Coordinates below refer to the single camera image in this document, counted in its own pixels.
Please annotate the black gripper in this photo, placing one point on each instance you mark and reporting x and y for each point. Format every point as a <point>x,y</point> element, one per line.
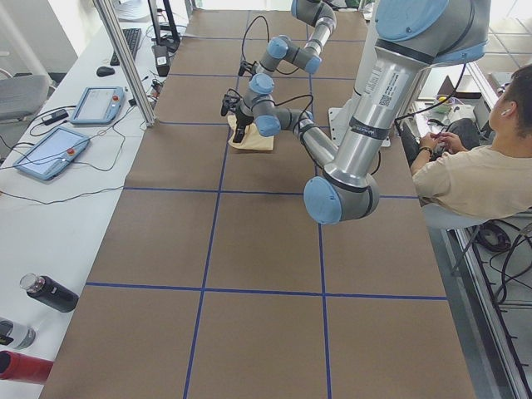
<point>242,120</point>
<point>250,66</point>

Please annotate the cream long-sleeve graphic shirt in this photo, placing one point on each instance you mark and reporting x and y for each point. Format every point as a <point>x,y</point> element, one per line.
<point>252,139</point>

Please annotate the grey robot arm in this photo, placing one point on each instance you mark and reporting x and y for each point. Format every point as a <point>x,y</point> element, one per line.
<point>316,14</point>
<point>405,38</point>

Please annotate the black computer mouse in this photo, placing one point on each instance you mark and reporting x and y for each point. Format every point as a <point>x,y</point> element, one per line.
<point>103,71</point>

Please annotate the far blue teach pendant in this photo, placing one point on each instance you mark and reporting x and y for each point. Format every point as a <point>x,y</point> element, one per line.
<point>98,105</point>

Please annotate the blue teach pendant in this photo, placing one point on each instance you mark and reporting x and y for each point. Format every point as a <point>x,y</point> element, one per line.
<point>98,105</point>
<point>52,154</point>

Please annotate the near blue teach pendant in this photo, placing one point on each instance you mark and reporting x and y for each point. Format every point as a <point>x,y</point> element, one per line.
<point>52,154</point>

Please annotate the seated person beige shirt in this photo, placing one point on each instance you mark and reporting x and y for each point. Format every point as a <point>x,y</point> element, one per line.
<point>487,181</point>

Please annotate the black steel-capped bottle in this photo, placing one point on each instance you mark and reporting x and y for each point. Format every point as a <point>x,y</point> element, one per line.
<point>49,292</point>

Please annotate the red bottle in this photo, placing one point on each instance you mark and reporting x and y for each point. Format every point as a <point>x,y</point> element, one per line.
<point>18,367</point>

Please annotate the aluminium camera post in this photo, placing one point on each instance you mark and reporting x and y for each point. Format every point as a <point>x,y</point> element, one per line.
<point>118,41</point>

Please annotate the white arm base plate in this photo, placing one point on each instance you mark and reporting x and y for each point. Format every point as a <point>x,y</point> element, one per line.
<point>341,120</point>

